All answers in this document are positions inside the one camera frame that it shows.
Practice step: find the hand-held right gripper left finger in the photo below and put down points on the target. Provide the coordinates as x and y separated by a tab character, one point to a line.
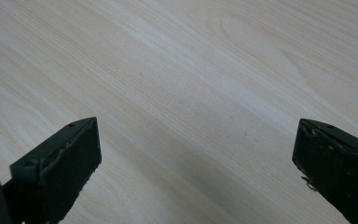
59	168

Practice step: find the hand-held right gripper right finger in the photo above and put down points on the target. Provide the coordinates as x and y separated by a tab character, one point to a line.
338	165

